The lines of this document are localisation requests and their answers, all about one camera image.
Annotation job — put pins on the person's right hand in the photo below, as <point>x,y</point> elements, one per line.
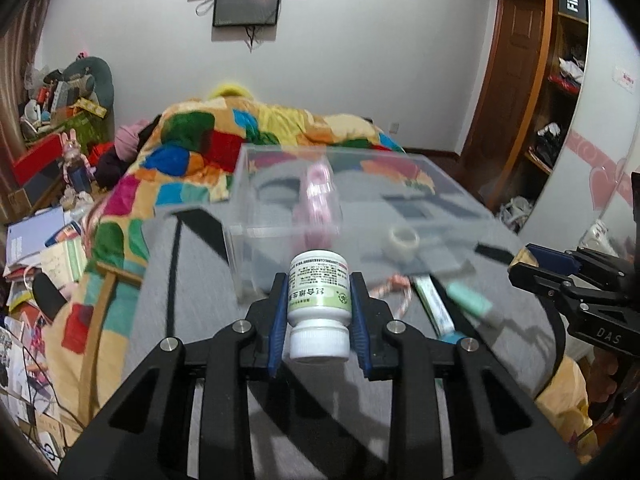
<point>600,383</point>

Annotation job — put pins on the white medicine bottle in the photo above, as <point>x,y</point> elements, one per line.
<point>319,307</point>

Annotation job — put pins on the white ointment tube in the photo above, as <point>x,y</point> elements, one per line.
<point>434,306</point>

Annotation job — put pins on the small black wall monitor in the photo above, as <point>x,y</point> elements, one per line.
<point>245,13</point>

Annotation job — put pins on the yellow pillow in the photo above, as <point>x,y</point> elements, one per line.
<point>230,89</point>

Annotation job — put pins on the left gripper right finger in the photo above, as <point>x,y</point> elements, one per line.
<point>374,333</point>

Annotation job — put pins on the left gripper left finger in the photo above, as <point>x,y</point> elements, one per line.
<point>262,332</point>

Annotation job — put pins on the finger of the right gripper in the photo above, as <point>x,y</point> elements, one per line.
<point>554,261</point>
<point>538,281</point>

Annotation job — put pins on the red box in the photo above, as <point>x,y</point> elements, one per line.
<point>38,157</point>

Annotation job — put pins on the white bandage tape roll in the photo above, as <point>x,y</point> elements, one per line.
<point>403,243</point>

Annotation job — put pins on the wooden wardrobe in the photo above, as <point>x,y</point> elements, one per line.
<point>551,106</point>

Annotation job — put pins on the grey green chair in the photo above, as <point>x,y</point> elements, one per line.
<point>93,78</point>

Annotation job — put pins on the colourful patchwork quilt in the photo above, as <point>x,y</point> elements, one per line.
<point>188,158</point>

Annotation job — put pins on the wooden door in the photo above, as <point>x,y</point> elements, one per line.
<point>504,95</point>

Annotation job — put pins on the striped pink beige curtain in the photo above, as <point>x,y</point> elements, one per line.
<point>21,27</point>

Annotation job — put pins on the pink knit hat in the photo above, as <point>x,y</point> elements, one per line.
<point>127,138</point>

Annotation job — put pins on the green gift box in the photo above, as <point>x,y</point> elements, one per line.
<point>90,129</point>

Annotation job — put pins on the pink bunny doll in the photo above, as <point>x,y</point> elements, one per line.
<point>76,169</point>

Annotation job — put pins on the light blue book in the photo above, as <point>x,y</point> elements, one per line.
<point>29,236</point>

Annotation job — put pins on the clear plastic storage box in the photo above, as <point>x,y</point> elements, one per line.
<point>345,200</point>

